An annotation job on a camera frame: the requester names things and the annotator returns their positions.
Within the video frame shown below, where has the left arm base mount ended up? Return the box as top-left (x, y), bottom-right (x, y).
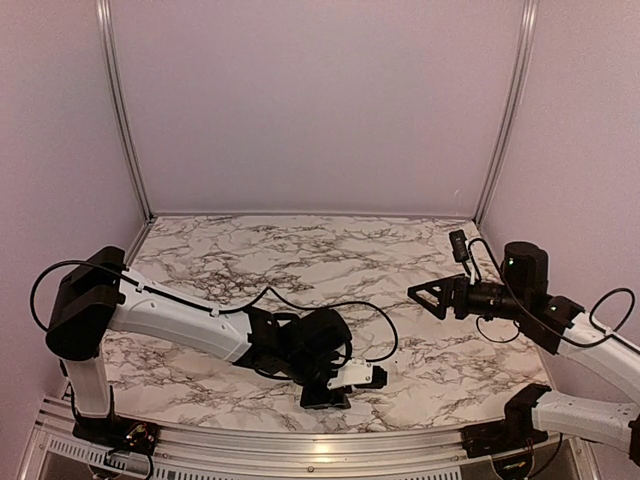
top-left (73, 415), bottom-right (160, 455)

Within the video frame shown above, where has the front aluminium rail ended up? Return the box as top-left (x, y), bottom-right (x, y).
top-left (17, 398), bottom-right (599, 479)

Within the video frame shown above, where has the right aluminium frame post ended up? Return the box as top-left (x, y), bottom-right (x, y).
top-left (473, 0), bottom-right (539, 227)

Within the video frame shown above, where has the left aluminium frame post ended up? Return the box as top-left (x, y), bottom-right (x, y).
top-left (95, 0), bottom-right (154, 224)

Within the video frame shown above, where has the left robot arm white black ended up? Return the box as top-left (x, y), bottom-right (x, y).
top-left (45, 247), bottom-right (351, 445)

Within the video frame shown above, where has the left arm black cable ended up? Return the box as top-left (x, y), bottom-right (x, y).
top-left (29, 258), bottom-right (400, 364)

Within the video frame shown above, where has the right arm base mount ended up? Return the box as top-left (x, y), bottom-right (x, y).
top-left (461, 415), bottom-right (549, 458)

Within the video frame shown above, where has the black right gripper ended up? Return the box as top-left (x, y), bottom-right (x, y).
top-left (409, 273), bottom-right (529, 321)

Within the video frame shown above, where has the aluminium frame post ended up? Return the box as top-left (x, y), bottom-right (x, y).
top-left (95, 0), bottom-right (154, 224)
top-left (473, 0), bottom-right (539, 227)

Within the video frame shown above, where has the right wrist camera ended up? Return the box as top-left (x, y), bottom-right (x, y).
top-left (449, 229), bottom-right (481, 281)

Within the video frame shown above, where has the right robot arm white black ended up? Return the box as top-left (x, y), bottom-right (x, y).
top-left (407, 241), bottom-right (639, 462)

